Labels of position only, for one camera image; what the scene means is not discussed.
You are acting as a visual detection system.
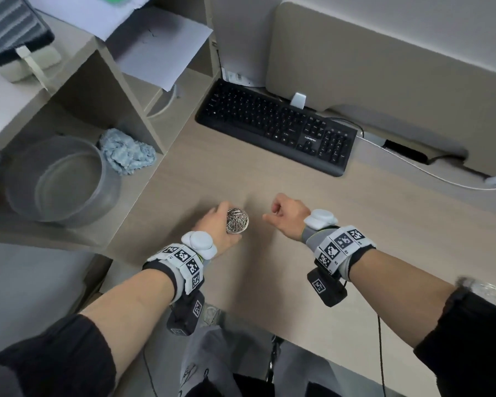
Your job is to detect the person's right hand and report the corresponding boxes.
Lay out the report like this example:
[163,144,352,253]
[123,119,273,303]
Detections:
[262,192,313,244]

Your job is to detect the person's left hand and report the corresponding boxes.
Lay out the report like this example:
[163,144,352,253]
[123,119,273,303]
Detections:
[194,201,242,259]

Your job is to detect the clear jar with label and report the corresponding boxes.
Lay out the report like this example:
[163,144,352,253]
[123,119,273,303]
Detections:
[456,276,496,310]

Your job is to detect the person's left forearm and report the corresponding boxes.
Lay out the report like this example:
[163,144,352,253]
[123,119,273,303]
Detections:
[78,268,176,385]

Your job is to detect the person's right forearm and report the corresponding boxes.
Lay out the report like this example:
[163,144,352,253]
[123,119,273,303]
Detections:
[350,250,455,348]

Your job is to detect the person's white shoe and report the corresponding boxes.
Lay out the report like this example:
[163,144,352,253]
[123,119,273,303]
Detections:
[201,303,222,327]

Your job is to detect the person's grey trousers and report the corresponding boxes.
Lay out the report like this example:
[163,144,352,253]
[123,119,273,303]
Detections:
[180,322,356,397]

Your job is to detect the white round tracker puck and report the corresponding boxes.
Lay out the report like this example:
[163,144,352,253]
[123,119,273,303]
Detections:
[304,208,339,231]
[181,231,218,261]

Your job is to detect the grey marker wristband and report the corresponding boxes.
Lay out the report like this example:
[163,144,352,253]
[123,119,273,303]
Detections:
[301,225,377,282]
[142,243,212,304]

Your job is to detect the black keyboard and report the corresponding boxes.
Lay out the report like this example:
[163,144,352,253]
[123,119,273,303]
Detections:
[195,79,358,178]

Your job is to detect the pale blue crumpled cloth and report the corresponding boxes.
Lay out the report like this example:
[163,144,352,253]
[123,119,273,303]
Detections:
[99,127,157,176]

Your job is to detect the white coiled tube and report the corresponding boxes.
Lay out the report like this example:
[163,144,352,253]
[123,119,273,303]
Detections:
[147,84,179,119]

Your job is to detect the white printed paper slip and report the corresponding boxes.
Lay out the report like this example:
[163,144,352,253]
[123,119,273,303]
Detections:
[221,68,257,88]

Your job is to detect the beige desk divider panel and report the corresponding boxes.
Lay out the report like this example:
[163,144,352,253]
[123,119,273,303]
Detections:
[266,0,496,177]

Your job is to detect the white paper sheet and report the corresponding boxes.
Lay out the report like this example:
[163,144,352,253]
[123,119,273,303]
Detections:
[115,7,214,92]
[24,0,154,42]

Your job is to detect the black left sleeve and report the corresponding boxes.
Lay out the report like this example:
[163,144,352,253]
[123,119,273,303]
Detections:
[0,314,117,397]

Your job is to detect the black sleeve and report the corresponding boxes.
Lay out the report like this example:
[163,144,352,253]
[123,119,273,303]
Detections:
[413,287,496,397]
[0,314,117,397]

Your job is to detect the black right sleeve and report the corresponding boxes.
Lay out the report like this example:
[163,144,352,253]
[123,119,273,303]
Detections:
[413,287,496,397]

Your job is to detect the black ribbed device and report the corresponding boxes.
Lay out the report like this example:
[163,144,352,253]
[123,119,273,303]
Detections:
[0,0,55,67]

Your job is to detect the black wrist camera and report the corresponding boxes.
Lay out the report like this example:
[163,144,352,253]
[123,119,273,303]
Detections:
[166,289,206,337]
[307,266,349,308]

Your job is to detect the white cable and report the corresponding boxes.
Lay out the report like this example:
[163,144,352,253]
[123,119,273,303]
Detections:
[355,135,496,191]

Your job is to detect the black camera cable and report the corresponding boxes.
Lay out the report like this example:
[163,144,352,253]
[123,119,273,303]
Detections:
[142,349,159,397]
[376,316,387,397]

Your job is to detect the white box with strap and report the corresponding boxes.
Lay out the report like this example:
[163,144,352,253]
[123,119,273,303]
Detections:
[0,46,63,92]

